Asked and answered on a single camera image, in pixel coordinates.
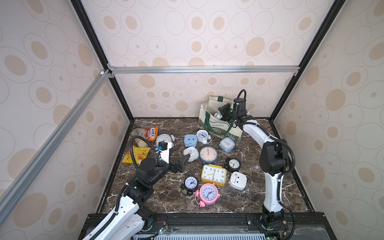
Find black twin-bell alarm clock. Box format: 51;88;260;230
181;177;199;197

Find aluminium horizontal back rail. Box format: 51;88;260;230
110;66;300;75

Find light blue square clock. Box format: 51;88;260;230
184;134;198;148

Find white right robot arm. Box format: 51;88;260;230
219;89;296;231

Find small white round clock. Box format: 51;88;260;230
196;130;212;145

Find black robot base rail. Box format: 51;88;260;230
133;212;336;240

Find aluminium left side rail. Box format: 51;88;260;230
1;69;112;225

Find small black round clock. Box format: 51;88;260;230
224;158;241;173

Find white square clock face-down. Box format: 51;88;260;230
230;172;247;190

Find white twin-bell alarm clock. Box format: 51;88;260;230
156;134;175;147

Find pink twin-bell alarm clock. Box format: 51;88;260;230
195;184;221;208

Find blue round clock beige face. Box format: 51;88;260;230
199;146;218;164

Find blue square clock white face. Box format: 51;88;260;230
220;137;236;153

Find yellow chips snack bag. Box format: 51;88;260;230
122;146;151;165

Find black-backed white twin-bell clock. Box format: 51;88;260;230
214;112;223;120

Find orange Fox's candy bag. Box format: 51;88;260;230
144;126;159;141

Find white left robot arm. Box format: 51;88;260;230
84;136;191;240

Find yellow rectangular alarm clock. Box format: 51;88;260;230
201;164;227;187

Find white square clock orange hands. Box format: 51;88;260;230
183;146;200;162

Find black right frame post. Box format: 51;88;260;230
269;0;346;123

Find canvas tote bag green handles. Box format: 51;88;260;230
199;96;253;144

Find black vertical frame post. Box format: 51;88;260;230
70;0;135;122

